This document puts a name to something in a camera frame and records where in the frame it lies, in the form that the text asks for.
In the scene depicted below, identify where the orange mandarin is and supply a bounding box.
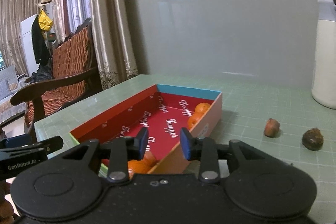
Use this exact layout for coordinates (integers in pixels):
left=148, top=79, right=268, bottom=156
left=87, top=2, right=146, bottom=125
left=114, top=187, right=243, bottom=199
left=194, top=102, right=211, bottom=114
left=187, top=112, right=205, bottom=130

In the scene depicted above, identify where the colourful red-lined cardboard box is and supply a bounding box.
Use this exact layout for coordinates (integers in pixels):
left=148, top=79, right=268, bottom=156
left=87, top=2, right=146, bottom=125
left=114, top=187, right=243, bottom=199
left=70, top=84, right=223, bottom=173

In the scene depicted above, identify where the grey sofa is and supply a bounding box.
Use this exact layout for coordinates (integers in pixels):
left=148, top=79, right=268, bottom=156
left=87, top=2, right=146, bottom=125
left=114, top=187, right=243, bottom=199
left=0, top=65, right=27, bottom=125

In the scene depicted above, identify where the reddish brown small fruit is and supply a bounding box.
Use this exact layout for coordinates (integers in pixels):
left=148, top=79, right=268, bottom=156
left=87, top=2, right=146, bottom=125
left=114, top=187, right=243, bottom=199
left=264, top=118, right=280, bottom=138

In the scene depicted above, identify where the white refrigerator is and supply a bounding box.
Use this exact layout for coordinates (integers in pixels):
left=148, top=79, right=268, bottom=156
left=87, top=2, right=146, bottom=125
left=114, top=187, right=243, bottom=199
left=21, top=14, right=39, bottom=76

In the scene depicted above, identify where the green grid table mat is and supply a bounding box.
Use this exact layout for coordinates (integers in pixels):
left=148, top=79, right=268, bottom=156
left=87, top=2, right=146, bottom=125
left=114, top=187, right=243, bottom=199
left=35, top=75, right=335, bottom=223

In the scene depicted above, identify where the wooden bench orange cushion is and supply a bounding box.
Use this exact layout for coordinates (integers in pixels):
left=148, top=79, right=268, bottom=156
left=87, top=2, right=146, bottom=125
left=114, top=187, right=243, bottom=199
left=10, top=18, right=102, bottom=143

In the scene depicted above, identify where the black hanging coat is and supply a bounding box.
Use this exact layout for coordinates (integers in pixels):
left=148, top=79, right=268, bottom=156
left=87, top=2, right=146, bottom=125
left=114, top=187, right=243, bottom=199
left=31, top=15, right=51, bottom=66

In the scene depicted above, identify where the dark brown wrinkled fruit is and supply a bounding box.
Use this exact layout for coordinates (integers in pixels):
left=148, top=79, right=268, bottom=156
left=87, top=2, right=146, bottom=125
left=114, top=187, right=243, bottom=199
left=302, top=128, right=324, bottom=151

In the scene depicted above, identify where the beige satin curtain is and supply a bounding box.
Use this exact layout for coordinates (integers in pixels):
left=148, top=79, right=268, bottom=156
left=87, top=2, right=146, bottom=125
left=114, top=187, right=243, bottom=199
left=90, top=0, right=138, bottom=90

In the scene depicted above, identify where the yellow bag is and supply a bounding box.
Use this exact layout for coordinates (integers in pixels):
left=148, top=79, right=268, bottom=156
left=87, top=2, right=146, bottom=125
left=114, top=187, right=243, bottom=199
left=38, top=10, right=54, bottom=32

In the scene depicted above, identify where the cream thermos jug blue lid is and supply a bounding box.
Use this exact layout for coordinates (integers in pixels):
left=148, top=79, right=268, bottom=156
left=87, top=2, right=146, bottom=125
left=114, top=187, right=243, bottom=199
left=311, top=0, right=335, bottom=109

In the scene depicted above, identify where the straw hat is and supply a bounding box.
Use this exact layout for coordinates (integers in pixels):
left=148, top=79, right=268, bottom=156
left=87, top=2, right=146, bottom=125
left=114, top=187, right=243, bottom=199
left=38, top=0, right=52, bottom=7

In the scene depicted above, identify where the far pleated curtain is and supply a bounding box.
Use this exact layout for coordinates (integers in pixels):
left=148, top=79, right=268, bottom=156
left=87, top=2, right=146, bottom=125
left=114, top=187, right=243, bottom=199
left=0, top=0, right=40, bottom=75

